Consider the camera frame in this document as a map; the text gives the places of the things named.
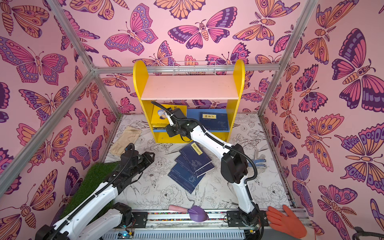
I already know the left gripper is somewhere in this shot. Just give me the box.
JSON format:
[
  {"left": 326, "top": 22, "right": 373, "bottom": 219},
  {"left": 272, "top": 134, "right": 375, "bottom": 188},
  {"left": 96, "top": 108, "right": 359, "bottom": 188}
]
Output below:
[{"left": 128, "top": 151, "right": 155, "bottom": 180}]

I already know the yellow cartoon book bottom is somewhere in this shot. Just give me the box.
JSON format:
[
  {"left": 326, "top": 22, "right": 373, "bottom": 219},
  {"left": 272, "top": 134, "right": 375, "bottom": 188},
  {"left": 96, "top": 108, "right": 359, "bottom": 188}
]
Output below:
[{"left": 151, "top": 105, "right": 188, "bottom": 128}]

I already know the navy blue book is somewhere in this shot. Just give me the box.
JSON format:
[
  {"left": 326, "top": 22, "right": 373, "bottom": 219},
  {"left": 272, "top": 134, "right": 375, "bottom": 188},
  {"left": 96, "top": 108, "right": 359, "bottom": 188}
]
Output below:
[
  {"left": 179, "top": 142, "right": 215, "bottom": 177},
  {"left": 200, "top": 112, "right": 229, "bottom": 131},
  {"left": 168, "top": 163, "right": 205, "bottom": 194}
]

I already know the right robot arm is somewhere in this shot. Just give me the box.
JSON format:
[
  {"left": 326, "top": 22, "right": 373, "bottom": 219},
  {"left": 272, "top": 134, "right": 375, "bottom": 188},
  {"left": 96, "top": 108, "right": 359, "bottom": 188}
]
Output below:
[{"left": 151, "top": 101, "right": 266, "bottom": 229}]

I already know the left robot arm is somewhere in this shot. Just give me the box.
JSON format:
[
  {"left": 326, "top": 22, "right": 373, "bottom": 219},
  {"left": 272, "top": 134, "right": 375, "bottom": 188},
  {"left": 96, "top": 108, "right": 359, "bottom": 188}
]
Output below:
[{"left": 35, "top": 143, "right": 155, "bottom": 240}]

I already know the yellow pink blue bookshelf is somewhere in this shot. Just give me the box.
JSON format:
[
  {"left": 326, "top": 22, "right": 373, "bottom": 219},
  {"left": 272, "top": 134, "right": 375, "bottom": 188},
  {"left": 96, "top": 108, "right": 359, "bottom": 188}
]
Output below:
[{"left": 133, "top": 60, "right": 246, "bottom": 142}]

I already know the green artificial grass mat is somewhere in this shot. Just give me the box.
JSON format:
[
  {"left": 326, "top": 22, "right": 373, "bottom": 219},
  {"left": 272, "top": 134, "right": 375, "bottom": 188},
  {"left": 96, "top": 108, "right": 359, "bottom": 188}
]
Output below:
[{"left": 60, "top": 162, "right": 119, "bottom": 220}]

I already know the green circuit board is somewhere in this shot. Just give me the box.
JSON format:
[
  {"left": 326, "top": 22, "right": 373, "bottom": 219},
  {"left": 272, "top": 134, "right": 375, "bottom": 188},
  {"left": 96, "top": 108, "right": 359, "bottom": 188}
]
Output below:
[{"left": 117, "top": 231, "right": 134, "bottom": 240}]

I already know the purple pink trowel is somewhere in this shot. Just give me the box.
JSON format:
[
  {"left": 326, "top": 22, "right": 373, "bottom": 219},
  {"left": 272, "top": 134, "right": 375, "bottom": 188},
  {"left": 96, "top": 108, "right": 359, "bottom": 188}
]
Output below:
[{"left": 169, "top": 205, "right": 209, "bottom": 223}]

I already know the blue white work glove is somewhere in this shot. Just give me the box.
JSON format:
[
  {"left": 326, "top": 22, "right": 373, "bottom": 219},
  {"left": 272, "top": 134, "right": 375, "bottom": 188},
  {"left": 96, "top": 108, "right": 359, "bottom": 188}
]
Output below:
[{"left": 253, "top": 154, "right": 267, "bottom": 173}]

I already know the orange rubber glove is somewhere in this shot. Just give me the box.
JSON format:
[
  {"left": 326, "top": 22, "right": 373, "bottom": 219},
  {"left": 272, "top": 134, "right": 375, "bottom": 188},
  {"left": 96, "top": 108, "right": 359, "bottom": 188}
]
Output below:
[{"left": 266, "top": 205, "right": 308, "bottom": 239}]

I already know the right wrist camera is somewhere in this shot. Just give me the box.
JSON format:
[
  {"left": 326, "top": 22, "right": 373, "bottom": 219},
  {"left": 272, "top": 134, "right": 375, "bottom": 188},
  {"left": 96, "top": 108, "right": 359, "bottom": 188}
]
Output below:
[{"left": 164, "top": 111, "right": 174, "bottom": 126}]

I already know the white slotted cable duct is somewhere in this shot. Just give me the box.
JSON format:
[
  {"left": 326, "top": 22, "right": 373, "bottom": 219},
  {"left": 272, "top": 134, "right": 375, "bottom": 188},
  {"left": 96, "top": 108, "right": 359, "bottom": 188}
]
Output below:
[{"left": 101, "top": 230, "right": 246, "bottom": 240}]

